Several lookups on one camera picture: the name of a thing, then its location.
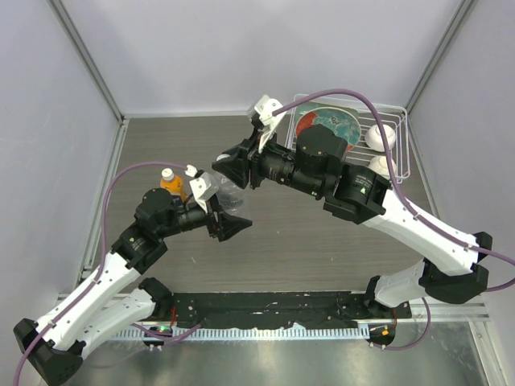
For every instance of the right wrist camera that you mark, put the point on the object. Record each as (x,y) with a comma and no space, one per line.
(263,117)

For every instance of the white bowl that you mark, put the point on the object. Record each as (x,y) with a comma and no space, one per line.
(373,138)
(379,164)

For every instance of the upper white bowl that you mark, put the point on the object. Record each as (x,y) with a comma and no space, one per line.
(373,138)

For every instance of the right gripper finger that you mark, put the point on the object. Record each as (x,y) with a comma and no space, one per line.
(238,153)
(235,169)

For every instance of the clear plastic bottle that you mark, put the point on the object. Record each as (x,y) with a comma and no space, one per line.
(229,197)

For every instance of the aluminium frame rail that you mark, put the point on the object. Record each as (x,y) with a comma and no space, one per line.
(472,312)

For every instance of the white wire dish rack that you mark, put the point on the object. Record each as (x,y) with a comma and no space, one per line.
(361,154)

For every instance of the lower white bowl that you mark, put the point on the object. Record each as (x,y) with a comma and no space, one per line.
(379,164)

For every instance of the red and teal plate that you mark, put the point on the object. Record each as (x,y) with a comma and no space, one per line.
(343,122)

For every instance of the orange juice bottle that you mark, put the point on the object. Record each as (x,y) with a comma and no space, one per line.
(176,189)

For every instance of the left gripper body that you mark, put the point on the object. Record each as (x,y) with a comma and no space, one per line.
(212,223)

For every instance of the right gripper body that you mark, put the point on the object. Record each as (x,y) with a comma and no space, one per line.
(257,161)

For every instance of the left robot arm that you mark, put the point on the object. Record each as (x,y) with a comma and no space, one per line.
(57,343)

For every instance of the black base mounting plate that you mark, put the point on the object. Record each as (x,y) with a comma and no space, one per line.
(274,310)

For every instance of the slotted cable duct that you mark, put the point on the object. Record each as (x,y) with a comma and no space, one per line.
(296,332)

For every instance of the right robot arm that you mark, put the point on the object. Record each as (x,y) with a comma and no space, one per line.
(447,272)

